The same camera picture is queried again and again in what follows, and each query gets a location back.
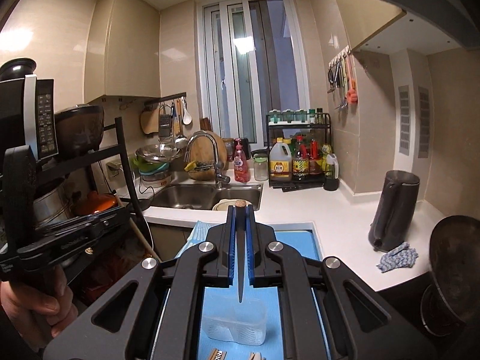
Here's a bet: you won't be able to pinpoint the wooden chopstick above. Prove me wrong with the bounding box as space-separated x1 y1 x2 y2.
248 352 264 360
235 200 247 303
208 349 227 360

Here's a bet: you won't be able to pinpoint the chrome kitchen faucet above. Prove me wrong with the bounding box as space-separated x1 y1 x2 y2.
184 130 230 189

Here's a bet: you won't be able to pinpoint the hanging kitchen tools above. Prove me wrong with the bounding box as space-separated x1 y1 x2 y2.
327 46 358 111

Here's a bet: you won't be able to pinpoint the left human hand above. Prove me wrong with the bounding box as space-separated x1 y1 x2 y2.
1 266 78 352

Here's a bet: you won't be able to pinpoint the pink dish soap bottle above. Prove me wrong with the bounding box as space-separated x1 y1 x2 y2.
233 139 251 183

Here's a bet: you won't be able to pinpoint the stainless steel sink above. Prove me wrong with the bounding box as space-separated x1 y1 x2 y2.
151 184 263 211

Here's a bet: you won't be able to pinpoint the large steel stockpot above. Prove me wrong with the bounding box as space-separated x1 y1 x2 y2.
33 185 72 228

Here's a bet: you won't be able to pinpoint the glass jar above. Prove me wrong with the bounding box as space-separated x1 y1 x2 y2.
253 154 269 181

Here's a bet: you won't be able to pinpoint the blue patterned table mat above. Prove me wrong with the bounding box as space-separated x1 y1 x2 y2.
197 223 322 359

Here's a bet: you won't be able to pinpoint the wooden cutting board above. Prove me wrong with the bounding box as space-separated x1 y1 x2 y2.
185 130 229 181

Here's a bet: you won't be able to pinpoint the large cooking oil jug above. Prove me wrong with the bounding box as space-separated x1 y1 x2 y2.
269 137 292 181

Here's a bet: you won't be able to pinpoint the orange lidded pot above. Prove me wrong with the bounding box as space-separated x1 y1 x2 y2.
73 191 118 215

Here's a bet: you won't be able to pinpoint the black condiment rack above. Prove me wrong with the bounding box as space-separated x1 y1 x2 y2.
266 108 338 192

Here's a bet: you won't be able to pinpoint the steel mixing bowl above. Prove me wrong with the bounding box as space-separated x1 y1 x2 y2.
136 143 182 163

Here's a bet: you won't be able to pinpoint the clear plastic utensil holder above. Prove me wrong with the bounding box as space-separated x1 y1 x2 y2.
201 294 267 346

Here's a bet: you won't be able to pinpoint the black shelving rack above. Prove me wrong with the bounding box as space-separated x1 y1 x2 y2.
33 117 154 248

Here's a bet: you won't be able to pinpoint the dark rice cooker bowl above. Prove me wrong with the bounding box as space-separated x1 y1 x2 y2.
55 104 104 158

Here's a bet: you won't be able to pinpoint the microwave oven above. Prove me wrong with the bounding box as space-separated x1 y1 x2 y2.
0 74 59 161

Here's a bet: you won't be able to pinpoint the black electric kettle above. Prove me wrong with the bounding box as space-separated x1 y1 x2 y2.
368 170 420 252

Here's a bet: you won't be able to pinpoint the blue white dish cloth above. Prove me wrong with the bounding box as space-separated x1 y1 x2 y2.
377 242 418 273

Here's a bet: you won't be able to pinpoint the window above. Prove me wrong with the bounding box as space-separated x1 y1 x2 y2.
196 0 310 150

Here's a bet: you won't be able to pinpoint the black gas stove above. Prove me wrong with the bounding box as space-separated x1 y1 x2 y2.
379 274 479 359

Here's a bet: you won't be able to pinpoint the black wok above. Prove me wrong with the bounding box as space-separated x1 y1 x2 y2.
429 215 479 323

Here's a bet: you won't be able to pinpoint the range hood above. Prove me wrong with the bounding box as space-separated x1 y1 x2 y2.
344 0 480 51

